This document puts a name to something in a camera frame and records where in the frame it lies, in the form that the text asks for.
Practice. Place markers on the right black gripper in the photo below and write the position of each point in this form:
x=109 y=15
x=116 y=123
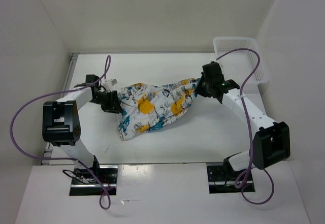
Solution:
x=198 y=90

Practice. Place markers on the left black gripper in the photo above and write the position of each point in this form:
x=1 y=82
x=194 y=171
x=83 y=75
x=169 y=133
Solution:
x=114 y=105

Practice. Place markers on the patterned white teal yellow shorts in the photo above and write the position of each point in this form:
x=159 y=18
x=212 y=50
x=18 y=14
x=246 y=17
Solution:
x=147 y=108

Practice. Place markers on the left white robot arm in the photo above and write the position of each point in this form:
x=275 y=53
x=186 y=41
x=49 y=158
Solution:
x=61 y=125

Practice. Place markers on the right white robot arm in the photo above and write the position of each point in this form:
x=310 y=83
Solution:
x=270 y=139

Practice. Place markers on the white plastic basket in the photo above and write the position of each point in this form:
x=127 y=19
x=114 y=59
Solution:
x=240 y=56

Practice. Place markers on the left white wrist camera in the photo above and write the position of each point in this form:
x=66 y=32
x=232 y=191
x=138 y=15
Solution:
x=108 y=85

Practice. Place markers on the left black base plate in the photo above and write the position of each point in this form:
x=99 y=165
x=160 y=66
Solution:
x=84 y=184

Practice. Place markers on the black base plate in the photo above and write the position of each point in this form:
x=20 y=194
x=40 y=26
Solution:
x=221 y=182
x=84 y=184

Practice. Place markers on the aluminium table edge rail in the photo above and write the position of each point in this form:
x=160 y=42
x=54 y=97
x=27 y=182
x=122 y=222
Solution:
x=48 y=152

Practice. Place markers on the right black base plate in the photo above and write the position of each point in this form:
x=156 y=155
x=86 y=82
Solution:
x=221 y=182

